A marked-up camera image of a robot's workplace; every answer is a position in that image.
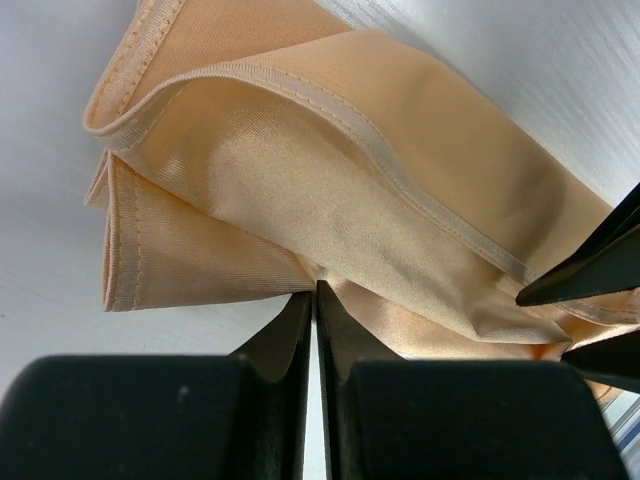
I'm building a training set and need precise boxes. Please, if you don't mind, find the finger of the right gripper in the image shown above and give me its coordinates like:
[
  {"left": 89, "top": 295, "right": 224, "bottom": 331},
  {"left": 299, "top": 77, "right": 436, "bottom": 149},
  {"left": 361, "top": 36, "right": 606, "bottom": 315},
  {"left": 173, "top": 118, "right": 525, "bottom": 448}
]
[
  {"left": 562, "top": 331, "right": 640, "bottom": 394},
  {"left": 516, "top": 188, "right": 639, "bottom": 306}
]

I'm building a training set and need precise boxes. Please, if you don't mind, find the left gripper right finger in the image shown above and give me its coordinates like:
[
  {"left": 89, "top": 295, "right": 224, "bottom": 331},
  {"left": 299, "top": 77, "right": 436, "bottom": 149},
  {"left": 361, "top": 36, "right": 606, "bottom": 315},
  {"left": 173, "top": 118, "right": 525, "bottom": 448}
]
[{"left": 316, "top": 281, "right": 628, "bottom": 479}]

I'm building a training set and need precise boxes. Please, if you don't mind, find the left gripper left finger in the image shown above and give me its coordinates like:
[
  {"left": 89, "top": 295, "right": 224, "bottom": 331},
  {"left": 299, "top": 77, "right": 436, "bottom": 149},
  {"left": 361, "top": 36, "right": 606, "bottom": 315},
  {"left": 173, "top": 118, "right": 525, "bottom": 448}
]
[{"left": 1, "top": 293, "right": 313, "bottom": 479}]

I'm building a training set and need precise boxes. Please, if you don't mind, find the orange cloth napkin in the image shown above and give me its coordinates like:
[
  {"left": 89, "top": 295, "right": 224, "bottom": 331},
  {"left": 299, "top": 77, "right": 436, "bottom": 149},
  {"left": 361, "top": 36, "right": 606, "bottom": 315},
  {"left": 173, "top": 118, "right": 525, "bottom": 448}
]
[{"left": 84, "top": 1, "right": 639, "bottom": 360}]

